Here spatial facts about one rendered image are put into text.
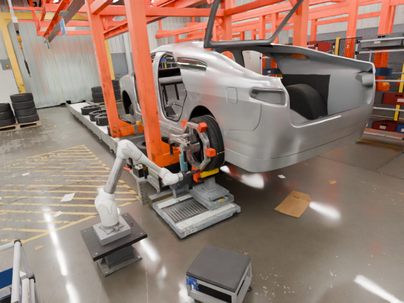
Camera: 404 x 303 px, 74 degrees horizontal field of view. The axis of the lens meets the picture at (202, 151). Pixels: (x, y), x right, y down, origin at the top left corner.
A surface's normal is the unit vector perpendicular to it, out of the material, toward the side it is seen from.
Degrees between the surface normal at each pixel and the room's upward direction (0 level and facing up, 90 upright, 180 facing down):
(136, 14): 90
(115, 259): 90
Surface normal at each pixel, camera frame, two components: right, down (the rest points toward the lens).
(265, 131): -0.34, 0.33
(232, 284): -0.07, -0.94
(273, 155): 0.11, 0.54
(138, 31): 0.54, 0.25
